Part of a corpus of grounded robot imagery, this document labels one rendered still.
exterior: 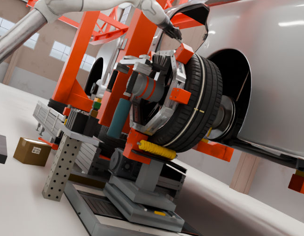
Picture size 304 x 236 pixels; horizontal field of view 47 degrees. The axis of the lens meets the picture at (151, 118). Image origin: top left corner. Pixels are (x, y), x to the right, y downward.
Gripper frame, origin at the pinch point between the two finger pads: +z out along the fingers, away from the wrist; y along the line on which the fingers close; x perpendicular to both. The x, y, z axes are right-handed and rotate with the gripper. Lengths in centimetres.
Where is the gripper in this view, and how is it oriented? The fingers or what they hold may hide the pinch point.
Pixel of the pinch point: (180, 39)
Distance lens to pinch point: 244.6
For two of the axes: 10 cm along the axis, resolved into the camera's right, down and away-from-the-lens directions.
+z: 5.5, 3.4, 7.7
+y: 8.1, 0.3, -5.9
